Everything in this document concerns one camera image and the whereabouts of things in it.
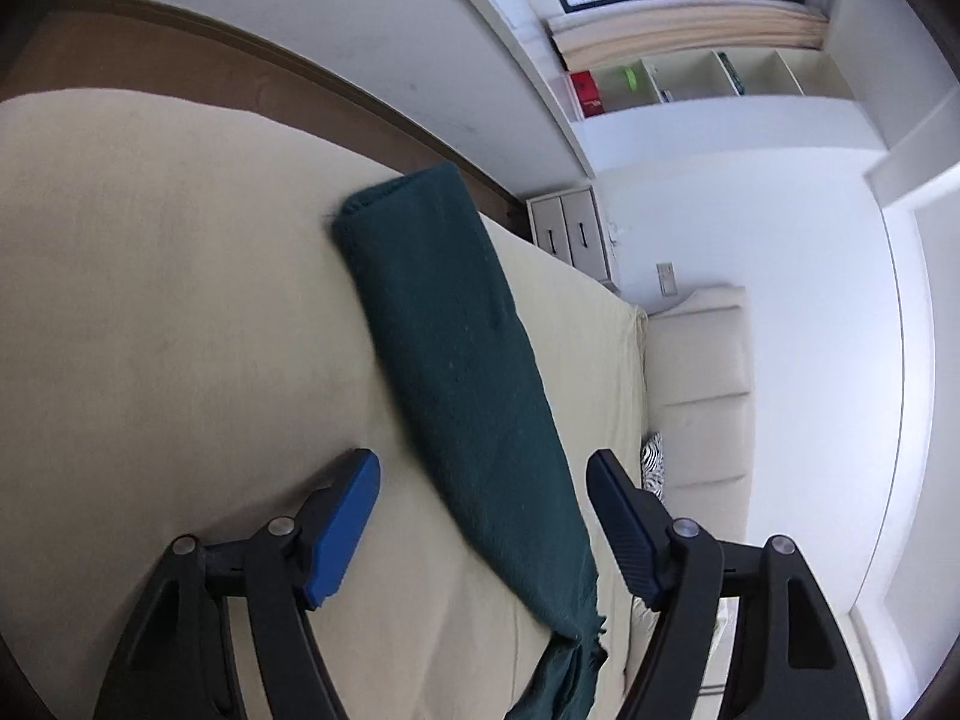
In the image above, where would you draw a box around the dark green knit sweater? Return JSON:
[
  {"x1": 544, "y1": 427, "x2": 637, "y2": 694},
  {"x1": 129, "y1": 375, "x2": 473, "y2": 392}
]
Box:
[{"x1": 332, "y1": 164, "x2": 607, "y2": 718}]

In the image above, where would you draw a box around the wall shelf unit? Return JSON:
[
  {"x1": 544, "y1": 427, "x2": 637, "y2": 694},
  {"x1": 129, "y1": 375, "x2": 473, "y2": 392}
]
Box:
[{"x1": 589, "y1": 47, "x2": 854, "y2": 115}]

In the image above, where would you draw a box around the red box on shelf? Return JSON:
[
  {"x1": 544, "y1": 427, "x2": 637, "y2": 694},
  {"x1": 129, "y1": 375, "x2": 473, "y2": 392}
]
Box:
[{"x1": 569, "y1": 70, "x2": 605, "y2": 119}]

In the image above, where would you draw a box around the cream padded headboard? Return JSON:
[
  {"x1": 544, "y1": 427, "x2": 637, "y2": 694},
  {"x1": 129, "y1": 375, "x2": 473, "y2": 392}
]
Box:
[{"x1": 644, "y1": 286, "x2": 755, "y2": 541}]

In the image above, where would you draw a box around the cream bed sheet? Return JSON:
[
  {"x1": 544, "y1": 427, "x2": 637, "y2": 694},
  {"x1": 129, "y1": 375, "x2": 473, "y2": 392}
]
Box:
[{"x1": 0, "y1": 88, "x2": 651, "y2": 720}]

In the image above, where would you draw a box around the green item on shelf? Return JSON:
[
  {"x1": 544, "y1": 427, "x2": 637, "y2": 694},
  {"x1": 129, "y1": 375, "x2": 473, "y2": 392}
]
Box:
[{"x1": 622, "y1": 67, "x2": 641, "y2": 91}]

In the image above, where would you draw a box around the wall power socket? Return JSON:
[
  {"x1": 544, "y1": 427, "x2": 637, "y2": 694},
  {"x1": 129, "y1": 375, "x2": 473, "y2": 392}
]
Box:
[{"x1": 656, "y1": 262, "x2": 679, "y2": 298}]

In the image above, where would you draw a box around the white bedside drawer cabinet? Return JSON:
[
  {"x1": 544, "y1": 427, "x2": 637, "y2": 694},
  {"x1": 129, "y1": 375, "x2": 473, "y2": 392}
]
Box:
[{"x1": 526, "y1": 187, "x2": 613, "y2": 289}]

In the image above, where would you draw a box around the zebra print pillow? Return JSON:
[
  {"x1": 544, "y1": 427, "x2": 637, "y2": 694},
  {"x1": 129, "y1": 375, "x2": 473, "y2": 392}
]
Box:
[{"x1": 640, "y1": 433, "x2": 665, "y2": 500}]

